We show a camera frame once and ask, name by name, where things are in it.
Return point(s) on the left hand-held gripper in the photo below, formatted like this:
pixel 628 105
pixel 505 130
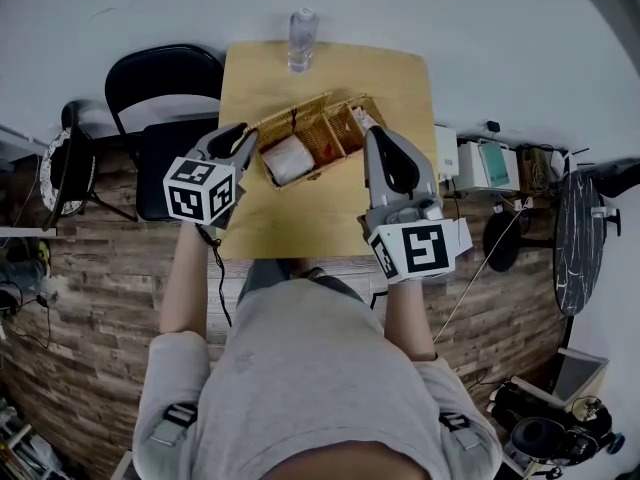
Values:
pixel 199 190

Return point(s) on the round black marble table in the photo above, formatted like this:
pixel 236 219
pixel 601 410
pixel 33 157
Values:
pixel 580 243

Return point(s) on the black round stand base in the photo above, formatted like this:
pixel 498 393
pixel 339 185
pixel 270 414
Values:
pixel 501 243

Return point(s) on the black headphones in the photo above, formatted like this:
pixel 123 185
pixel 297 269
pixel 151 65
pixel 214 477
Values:
pixel 550 435

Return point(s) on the brown cardboard box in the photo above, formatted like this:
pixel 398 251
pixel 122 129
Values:
pixel 536 165

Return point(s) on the white flat device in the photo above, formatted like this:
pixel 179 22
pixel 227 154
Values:
pixel 446 153

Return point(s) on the person's left forearm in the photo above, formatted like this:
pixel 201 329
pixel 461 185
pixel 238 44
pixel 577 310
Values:
pixel 184 278

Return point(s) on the clear plastic water bottle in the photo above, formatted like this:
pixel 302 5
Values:
pixel 302 38

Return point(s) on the green and white box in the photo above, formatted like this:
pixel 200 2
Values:
pixel 497 165

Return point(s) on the person's grey shirt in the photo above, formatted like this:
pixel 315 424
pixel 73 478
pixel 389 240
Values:
pixel 320 383

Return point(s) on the black stool with patterned seat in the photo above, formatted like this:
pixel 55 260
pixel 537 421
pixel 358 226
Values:
pixel 65 168

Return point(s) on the black folding chair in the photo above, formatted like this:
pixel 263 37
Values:
pixel 170 98

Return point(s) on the white box appliance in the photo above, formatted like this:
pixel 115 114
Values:
pixel 470 165

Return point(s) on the person's dark trousers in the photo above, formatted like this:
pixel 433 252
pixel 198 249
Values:
pixel 265 273

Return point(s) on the wicker box with lid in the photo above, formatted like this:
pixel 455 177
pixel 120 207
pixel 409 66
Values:
pixel 320 133

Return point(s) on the person's right forearm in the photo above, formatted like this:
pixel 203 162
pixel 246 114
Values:
pixel 407 318

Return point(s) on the small black wall plug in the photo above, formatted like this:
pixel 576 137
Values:
pixel 493 126

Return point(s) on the white plastic packet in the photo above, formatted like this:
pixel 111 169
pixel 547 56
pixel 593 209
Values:
pixel 287 160

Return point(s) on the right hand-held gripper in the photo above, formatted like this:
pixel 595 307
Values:
pixel 420 248

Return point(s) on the white open tray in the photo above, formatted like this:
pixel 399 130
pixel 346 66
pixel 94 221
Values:
pixel 580 375

